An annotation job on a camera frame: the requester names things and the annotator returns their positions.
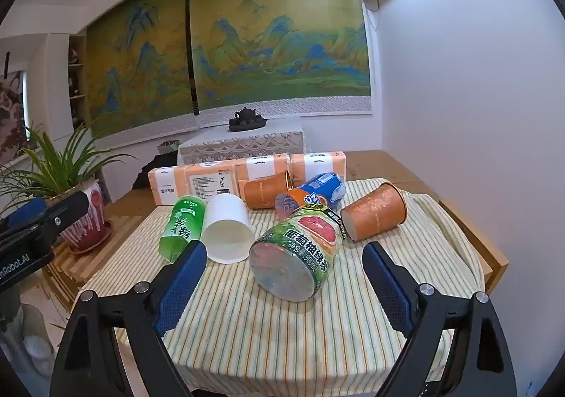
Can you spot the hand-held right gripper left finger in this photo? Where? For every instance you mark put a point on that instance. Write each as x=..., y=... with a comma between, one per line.
x=182, y=287

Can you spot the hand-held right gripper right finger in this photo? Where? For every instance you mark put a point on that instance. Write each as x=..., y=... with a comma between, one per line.
x=389, y=287

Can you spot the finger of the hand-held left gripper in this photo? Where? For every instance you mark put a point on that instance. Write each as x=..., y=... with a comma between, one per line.
x=66, y=208
x=27, y=209

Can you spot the orange paper cup white pattern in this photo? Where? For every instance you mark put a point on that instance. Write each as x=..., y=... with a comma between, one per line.
x=377, y=211

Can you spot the plain orange paper cup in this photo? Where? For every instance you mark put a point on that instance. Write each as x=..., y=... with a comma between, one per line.
x=265, y=193

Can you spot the potted spider plant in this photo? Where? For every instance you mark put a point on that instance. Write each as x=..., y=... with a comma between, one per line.
x=86, y=220

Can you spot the slatted wooden stand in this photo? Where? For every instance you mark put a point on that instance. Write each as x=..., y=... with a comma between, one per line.
x=73, y=269

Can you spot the green tea bottle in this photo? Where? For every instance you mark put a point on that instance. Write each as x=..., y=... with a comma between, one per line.
x=182, y=222

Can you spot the wooden table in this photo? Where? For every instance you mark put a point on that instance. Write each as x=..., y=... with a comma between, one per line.
x=463, y=229

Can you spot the striped tablecloth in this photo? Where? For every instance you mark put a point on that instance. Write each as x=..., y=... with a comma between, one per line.
x=265, y=335

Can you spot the grapefruit label tea bottle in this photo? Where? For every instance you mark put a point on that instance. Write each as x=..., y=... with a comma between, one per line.
x=295, y=251

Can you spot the wide orange tissue pack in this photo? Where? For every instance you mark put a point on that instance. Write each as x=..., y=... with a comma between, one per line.
x=190, y=181

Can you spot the small green box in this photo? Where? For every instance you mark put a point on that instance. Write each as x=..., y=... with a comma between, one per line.
x=167, y=146

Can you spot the blue and orange soda bottle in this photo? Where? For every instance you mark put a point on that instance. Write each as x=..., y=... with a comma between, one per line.
x=320, y=189

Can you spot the lace covered side table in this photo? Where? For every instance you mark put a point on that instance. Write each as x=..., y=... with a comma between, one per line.
x=247, y=143

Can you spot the dark tea tray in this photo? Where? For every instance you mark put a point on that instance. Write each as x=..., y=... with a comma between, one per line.
x=247, y=125

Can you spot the dark teapot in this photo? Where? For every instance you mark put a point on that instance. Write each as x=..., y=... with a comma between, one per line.
x=247, y=114

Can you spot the red tree wall painting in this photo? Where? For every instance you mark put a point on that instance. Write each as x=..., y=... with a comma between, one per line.
x=9, y=119

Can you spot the wooden wall shelf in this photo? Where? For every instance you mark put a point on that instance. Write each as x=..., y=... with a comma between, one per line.
x=77, y=79

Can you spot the narrow landscape wall painting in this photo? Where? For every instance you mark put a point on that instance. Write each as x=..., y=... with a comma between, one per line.
x=137, y=61

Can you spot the wide landscape wall painting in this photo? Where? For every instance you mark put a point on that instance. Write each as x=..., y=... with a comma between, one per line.
x=282, y=44

